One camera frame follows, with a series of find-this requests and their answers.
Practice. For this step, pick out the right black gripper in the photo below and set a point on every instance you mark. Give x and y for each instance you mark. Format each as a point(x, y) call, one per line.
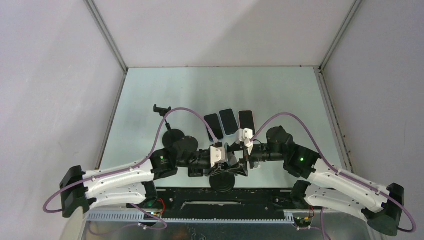
point(242, 169)

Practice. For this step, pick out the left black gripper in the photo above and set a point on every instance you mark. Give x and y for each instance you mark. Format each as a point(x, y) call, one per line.
point(218, 168)

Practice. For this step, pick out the black gooseneck phone stand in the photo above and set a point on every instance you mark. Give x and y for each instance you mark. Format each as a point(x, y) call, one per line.
point(223, 182)

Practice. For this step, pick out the light blue phone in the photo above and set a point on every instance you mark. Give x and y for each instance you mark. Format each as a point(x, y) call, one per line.
point(228, 121)

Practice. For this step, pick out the pink phone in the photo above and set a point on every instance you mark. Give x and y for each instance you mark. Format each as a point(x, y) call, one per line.
point(246, 120)

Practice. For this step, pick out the black round-base phone stand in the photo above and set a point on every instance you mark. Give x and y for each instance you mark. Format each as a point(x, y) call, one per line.
point(172, 135)

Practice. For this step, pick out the teal phone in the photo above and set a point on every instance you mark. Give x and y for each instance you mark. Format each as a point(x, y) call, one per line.
point(227, 149)

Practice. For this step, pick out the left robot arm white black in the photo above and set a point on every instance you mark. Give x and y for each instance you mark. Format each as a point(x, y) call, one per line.
point(133, 183)

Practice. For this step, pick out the black folding phone stand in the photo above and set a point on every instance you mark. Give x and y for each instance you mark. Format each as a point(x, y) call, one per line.
point(195, 172)

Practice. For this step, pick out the left controller board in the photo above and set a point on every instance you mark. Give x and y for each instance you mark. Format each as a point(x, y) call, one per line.
point(150, 216)

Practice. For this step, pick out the controller board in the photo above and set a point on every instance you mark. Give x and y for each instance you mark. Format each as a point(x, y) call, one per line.
point(303, 222)
point(150, 216)

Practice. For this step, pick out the right controller board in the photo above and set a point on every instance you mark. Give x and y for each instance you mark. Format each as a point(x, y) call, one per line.
point(303, 222)

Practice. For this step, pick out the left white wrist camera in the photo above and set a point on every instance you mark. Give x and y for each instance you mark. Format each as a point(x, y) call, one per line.
point(218, 155)

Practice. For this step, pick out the grey slotted cable duct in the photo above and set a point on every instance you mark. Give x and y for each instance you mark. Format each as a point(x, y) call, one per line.
point(139, 217)

